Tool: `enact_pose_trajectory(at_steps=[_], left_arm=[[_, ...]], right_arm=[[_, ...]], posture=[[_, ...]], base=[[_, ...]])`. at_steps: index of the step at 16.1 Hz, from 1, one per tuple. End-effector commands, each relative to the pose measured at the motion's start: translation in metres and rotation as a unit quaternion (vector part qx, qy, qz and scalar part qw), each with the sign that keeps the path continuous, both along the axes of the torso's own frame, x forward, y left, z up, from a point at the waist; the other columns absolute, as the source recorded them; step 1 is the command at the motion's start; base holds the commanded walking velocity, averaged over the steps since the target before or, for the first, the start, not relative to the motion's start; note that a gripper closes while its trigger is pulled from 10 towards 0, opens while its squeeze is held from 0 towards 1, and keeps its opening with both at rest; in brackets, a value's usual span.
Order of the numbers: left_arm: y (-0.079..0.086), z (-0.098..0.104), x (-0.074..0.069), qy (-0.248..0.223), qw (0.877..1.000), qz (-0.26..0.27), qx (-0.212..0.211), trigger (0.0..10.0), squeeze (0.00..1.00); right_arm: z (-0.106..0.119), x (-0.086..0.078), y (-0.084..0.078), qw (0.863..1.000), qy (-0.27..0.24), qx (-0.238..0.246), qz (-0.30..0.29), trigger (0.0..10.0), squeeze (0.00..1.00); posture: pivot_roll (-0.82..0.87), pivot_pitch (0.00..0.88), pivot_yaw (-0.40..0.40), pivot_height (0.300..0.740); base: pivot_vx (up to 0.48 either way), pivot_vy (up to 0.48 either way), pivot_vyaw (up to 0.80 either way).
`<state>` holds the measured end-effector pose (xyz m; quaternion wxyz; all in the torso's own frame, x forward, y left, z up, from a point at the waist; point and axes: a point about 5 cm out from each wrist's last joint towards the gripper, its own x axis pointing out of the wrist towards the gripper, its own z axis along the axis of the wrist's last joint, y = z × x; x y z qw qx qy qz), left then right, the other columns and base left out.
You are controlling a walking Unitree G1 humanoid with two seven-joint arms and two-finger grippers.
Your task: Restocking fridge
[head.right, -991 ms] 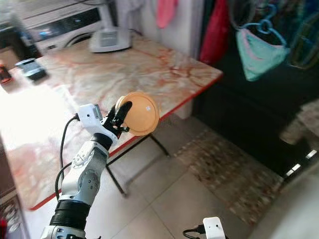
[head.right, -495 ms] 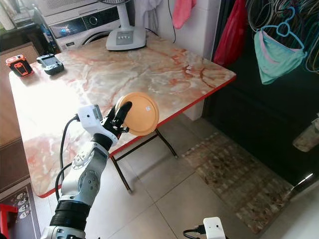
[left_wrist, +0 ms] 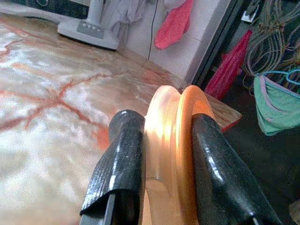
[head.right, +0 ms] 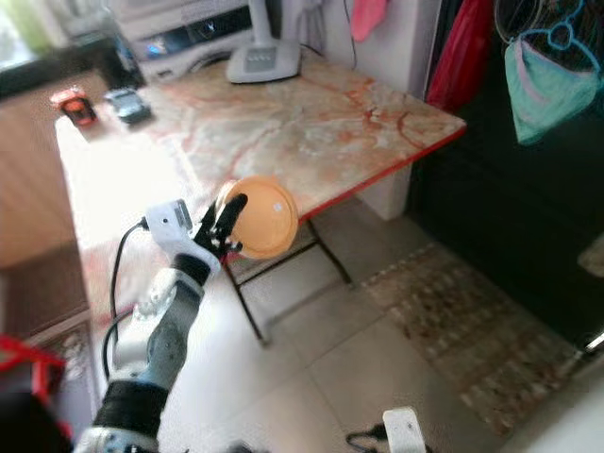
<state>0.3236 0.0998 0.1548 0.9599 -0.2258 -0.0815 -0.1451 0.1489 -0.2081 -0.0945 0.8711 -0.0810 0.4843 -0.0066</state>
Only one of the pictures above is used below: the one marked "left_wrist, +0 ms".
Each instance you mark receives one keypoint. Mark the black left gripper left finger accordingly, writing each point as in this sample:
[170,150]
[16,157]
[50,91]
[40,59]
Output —
[122,152]

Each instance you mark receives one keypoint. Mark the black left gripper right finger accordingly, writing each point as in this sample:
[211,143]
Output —
[218,168]

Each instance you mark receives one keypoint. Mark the green cloth with purple trim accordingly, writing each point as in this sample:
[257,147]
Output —
[274,110]

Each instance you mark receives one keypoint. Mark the magenta plastic broom head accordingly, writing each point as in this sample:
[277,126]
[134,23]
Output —
[230,65]

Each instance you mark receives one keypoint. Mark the blue plastic hanger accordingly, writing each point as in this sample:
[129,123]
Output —
[289,76]

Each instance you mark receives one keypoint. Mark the white standing fan base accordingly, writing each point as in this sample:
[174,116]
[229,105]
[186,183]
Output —
[89,30]

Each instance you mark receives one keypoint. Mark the pink terry cloth mitt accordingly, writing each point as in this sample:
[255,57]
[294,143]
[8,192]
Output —
[173,25]

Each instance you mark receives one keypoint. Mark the white hanging cloth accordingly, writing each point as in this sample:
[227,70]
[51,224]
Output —
[127,11]

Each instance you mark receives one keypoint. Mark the black door frame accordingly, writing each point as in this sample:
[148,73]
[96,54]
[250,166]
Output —
[218,44]

